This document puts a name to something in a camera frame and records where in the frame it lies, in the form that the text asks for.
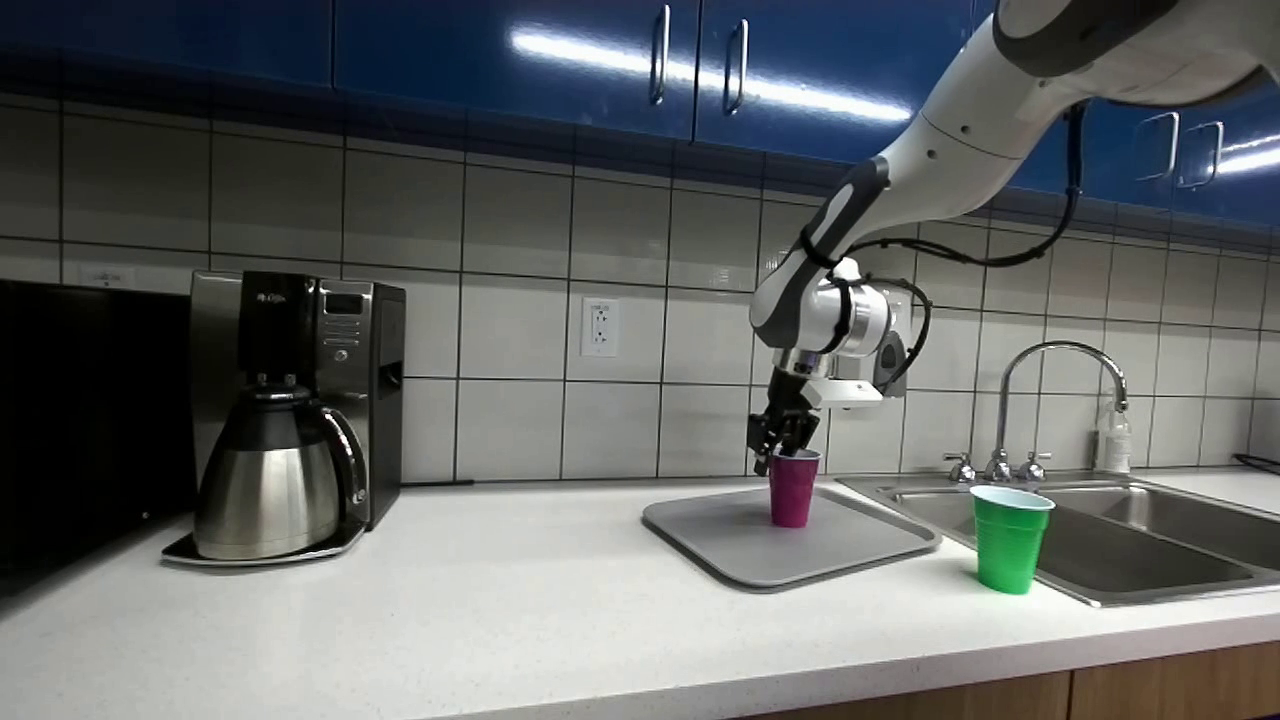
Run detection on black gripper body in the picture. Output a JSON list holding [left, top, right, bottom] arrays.
[[748, 374, 820, 462]]

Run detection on purple plastic cup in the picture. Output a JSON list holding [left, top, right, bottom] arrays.
[[770, 454, 820, 530]]

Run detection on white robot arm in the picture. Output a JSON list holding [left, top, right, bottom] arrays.
[[748, 0, 1280, 468]]

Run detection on grey plastic tray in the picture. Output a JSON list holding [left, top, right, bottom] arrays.
[[646, 483, 940, 593]]

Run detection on green plastic cup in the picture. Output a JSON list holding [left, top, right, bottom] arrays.
[[973, 483, 1056, 598]]

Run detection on chrome sink faucet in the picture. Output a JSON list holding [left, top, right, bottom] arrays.
[[940, 338, 1138, 489]]

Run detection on white container beside sink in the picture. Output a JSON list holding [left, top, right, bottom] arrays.
[[1094, 404, 1133, 471]]

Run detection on stainless steel double sink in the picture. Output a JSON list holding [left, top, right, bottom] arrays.
[[851, 471, 1280, 614]]

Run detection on blue upper cabinets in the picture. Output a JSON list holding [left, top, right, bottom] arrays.
[[0, 0, 1280, 237]]

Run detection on steel coffee carafe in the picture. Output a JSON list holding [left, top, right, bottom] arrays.
[[191, 393, 363, 565]]

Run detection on black coffee maker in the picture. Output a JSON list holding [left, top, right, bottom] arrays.
[[164, 272, 404, 568]]

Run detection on black microwave oven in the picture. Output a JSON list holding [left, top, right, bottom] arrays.
[[0, 281, 196, 598]]

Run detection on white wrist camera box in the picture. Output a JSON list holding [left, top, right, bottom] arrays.
[[803, 351, 884, 408]]

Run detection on white wall outlet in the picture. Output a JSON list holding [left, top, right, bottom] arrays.
[[579, 295, 621, 356]]

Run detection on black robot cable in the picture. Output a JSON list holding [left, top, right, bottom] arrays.
[[843, 101, 1087, 393]]

